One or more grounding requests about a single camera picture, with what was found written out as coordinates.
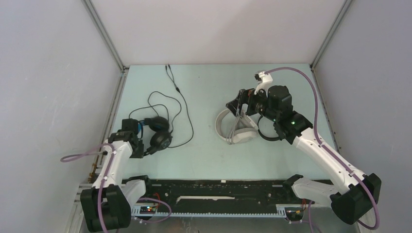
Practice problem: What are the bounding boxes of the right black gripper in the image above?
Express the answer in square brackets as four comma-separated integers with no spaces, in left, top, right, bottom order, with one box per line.
[225,84,278,122]

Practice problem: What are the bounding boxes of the white headphones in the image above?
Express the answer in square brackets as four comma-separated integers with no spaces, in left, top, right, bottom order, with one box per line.
[215,109,258,145]

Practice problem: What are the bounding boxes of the black blue headphone cable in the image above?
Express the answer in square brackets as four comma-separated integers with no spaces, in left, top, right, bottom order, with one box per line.
[128,64,195,149]

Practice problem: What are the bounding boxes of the black blue headphones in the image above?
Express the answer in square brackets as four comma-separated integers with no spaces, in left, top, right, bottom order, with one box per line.
[138,116,172,157]

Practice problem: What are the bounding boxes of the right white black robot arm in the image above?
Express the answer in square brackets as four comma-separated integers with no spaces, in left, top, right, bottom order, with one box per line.
[226,85,382,225]

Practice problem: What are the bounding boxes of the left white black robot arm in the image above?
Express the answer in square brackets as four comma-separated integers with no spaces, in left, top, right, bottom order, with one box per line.
[80,119,154,233]

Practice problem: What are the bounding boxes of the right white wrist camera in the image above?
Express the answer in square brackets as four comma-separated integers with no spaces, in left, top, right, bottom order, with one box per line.
[254,71,273,95]

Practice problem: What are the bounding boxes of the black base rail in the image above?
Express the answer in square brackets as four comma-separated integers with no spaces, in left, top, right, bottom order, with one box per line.
[145,180,309,216]

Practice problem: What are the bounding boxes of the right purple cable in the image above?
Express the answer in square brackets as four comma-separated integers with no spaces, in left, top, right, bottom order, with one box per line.
[264,67,381,231]

